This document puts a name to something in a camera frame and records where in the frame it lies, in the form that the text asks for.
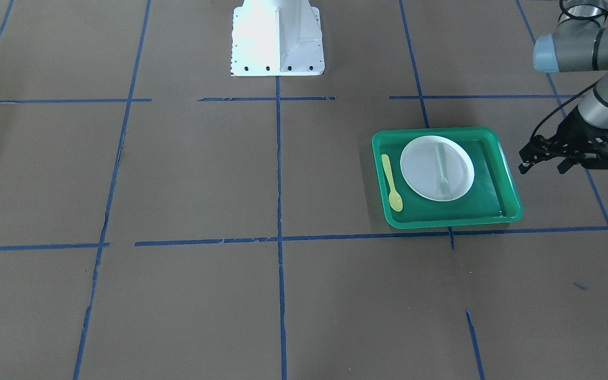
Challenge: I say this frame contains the translucent grey plastic fork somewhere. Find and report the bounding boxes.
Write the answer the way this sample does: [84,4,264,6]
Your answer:
[436,142,452,201]

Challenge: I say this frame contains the yellow plastic spoon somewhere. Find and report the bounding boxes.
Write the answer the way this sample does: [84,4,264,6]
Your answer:
[381,154,404,212]

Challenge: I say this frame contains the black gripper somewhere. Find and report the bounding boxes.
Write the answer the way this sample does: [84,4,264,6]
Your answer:
[518,106,608,175]

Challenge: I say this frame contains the green plastic tray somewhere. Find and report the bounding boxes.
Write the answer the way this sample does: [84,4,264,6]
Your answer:
[372,127,523,230]

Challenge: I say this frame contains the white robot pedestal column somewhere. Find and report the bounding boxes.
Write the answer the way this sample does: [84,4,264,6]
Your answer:
[230,1,326,77]

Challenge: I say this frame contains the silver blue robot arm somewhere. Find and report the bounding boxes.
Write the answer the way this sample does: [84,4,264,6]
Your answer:
[518,1,608,174]

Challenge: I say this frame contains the white round plate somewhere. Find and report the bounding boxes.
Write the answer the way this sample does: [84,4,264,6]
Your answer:
[399,135,474,202]

